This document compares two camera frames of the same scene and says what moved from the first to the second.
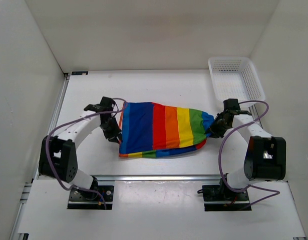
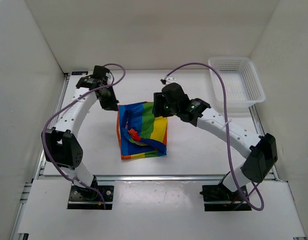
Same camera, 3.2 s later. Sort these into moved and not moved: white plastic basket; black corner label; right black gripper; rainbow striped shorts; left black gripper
Moved: right black gripper; left black gripper; rainbow striped shorts
Not moved: black corner label; white plastic basket
